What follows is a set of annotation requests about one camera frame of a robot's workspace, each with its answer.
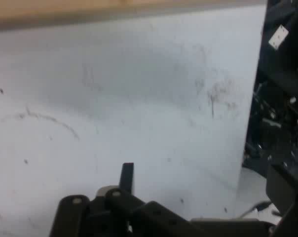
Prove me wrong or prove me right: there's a white perforated metal bracket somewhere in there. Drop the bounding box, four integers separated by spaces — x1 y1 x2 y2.
268 24 289 51

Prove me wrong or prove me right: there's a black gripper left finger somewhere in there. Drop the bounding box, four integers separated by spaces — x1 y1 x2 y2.
49 162 192 237

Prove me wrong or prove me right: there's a black equipment frame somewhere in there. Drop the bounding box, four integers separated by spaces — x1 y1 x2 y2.
242 0 298 179

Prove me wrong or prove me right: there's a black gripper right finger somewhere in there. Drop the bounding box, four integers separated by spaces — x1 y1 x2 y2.
265 163 298 237

